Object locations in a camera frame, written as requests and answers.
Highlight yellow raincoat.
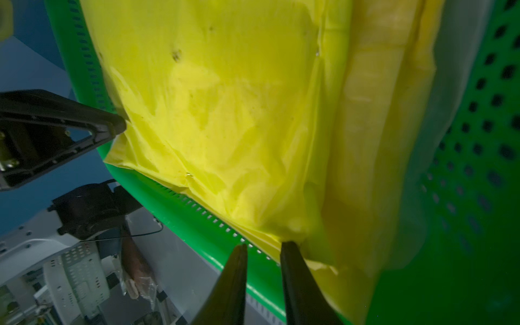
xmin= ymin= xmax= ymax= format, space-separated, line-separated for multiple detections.
xmin=309 ymin=1 xmax=444 ymax=324
xmin=81 ymin=1 xmax=352 ymax=264

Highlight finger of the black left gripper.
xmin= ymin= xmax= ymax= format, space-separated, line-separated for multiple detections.
xmin=1 ymin=89 xmax=126 ymax=191

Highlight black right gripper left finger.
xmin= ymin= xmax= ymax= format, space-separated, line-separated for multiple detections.
xmin=191 ymin=245 xmax=248 ymax=324

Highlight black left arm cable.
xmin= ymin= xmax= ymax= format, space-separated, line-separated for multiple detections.
xmin=79 ymin=219 xmax=165 ymax=244

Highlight yellow raincoat front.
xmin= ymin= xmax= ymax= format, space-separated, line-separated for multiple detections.
xmin=309 ymin=1 xmax=444 ymax=324

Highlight white raincoat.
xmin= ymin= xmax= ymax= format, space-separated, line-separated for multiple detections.
xmin=386 ymin=1 xmax=494 ymax=269

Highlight yellow raincoat back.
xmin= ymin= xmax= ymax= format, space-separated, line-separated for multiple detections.
xmin=81 ymin=1 xmax=352 ymax=264

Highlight person in background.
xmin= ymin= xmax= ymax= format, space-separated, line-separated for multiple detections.
xmin=121 ymin=237 xmax=158 ymax=308

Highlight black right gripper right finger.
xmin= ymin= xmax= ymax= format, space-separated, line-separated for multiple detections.
xmin=280 ymin=242 xmax=343 ymax=324

